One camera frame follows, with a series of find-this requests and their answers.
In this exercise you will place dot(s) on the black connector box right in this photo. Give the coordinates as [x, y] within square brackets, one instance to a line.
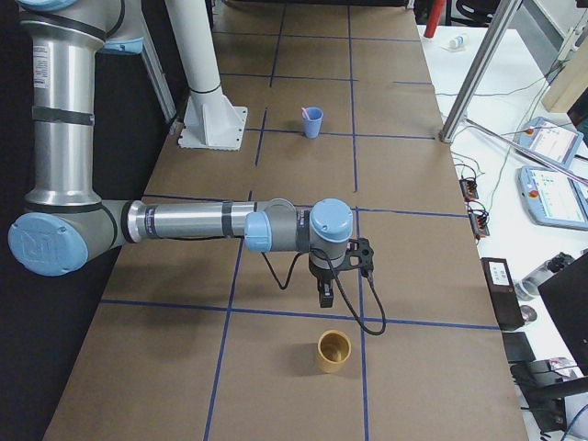
[478, 224]

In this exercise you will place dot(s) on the black connector box left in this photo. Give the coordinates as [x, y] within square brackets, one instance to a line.
[468, 188]

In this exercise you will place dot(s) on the black monitor corner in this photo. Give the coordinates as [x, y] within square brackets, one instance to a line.
[565, 297]

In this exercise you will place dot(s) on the black connector box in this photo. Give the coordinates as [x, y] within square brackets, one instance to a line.
[478, 224]
[468, 188]

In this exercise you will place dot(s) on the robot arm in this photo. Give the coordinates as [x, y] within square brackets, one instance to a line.
[67, 223]

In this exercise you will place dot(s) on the aluminium frame post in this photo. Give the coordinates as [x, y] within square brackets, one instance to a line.
[500, 23]

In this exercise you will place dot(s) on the black box with label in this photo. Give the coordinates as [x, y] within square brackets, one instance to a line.
[502, 293]

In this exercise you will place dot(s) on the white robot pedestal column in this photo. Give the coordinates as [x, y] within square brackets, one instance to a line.
[211, 121]

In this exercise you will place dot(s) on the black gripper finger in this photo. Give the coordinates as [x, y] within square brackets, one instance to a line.
[326, 296]

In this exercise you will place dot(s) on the teach pendant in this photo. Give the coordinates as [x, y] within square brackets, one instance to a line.
[552, 199]
[557, 142]

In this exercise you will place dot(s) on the thin metal rod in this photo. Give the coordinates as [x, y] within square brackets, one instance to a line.
[530, 154]

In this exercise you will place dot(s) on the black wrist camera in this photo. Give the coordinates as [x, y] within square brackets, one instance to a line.
[359, 255]

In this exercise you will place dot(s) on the teach pendant near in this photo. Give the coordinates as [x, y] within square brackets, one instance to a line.
[552, 199]

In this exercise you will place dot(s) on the white plastic bottle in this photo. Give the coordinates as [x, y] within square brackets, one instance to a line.
[458, 43]

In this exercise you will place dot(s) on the clear water bottle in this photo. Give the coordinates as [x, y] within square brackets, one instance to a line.
[527, 288]

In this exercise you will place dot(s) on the tan wooden cup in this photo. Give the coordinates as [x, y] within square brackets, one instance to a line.
[332, 351]

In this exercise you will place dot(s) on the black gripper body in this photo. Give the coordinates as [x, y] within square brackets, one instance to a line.
[321, 277]

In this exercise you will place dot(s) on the blue ribbed plastic cup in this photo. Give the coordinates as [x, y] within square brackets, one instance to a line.
[312, 127]

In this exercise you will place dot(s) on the red cylinder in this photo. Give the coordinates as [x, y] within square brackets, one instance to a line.
[435, 13]

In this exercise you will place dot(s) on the teach pendant far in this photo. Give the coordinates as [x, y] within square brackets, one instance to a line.
[557, 142]

